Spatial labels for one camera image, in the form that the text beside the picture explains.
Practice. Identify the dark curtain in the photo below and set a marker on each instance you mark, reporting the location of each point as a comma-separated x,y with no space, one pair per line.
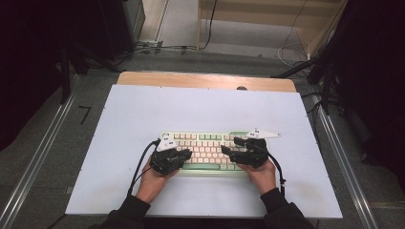
28,63
379,82

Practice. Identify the person's left hand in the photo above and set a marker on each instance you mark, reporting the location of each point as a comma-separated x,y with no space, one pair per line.
153,186

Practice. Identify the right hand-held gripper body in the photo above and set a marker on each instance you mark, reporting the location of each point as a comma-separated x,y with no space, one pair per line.
254,154

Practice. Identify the aluminium floor rail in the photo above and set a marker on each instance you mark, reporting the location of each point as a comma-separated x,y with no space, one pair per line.
347,165
35,159

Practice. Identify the person's right hand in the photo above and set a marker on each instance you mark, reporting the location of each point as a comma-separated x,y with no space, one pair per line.
261,178

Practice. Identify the wooden table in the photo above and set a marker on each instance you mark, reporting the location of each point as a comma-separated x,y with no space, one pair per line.
197,80

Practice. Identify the green and pink keyboard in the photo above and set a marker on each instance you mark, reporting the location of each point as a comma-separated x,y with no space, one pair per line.
207,152

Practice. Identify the light wooden shelf unit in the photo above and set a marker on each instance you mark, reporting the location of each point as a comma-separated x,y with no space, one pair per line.
264,19

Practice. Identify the white table board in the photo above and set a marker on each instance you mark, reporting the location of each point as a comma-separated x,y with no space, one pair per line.
203,108

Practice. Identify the grey power strip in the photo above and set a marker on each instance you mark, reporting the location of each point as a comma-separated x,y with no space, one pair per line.
149,43

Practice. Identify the black metal stand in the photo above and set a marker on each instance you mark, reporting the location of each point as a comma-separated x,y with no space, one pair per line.
324,79
65,74

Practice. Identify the black cabinet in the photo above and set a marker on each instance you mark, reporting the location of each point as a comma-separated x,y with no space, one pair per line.
122,25

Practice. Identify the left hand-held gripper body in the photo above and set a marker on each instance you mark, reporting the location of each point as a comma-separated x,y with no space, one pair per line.
165,160

